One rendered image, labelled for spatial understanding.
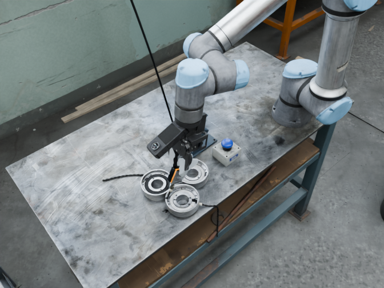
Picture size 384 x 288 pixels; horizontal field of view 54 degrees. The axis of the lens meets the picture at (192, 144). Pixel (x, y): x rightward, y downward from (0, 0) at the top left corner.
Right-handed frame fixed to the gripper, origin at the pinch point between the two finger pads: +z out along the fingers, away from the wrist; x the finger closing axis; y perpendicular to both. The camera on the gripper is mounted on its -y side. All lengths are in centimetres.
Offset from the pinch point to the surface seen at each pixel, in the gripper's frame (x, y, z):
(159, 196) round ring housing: 2.1, -4.7, 10.4
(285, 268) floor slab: -22, 57, 85
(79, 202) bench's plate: 18.9, -23.8, 16.4
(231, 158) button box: -0.7, 23.3, 6.9
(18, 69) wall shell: 163, 3, 52
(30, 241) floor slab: 75, -34, 99
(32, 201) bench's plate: 28.9, -35.2, 18.1
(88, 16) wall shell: 165, 55, 28
